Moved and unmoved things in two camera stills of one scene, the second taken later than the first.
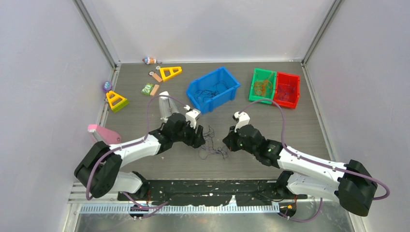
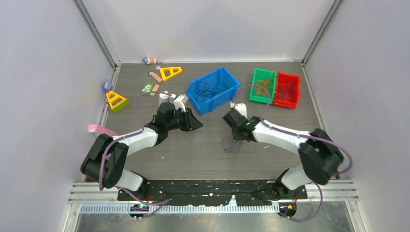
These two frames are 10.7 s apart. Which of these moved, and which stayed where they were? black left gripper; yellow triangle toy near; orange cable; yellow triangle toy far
Moved: black left gripper
Stayed: orange cable; yellow triangle toy near; yellow triangle toy far
